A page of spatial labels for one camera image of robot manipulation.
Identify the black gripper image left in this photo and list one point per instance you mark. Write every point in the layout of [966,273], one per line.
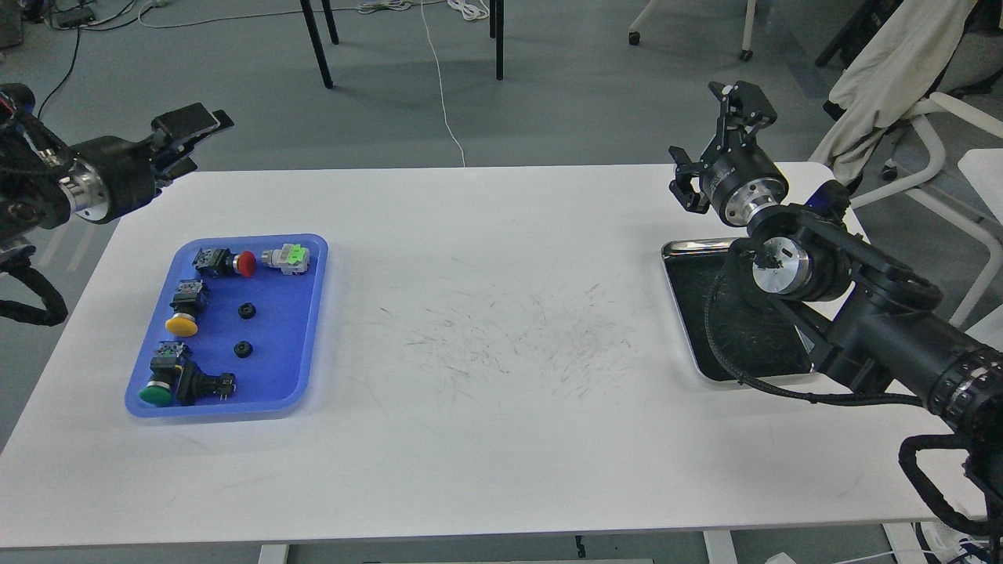
[110,177]

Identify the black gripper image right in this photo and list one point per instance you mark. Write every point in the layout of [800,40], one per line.
[739,179]

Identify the black gear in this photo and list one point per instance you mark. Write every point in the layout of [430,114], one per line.
[246,310]
[243,349]

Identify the blue plastic tray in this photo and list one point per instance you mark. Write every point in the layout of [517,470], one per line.
[282,332]

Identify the silver metal tray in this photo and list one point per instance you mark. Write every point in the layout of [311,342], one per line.
[712,288]

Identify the white chair with beige cloth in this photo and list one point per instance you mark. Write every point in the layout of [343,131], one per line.
[895,79]

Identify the red push button switch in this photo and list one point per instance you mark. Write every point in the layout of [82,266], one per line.
[222,262]

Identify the yellow push button switch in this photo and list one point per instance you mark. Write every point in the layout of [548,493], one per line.
[189,299]

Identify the grey green connector switch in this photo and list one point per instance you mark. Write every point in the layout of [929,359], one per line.
[289,259]

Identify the green push button switch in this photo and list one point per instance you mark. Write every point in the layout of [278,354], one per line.
[167,364]

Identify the black switch block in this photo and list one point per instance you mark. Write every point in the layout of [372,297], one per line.
[194,384]

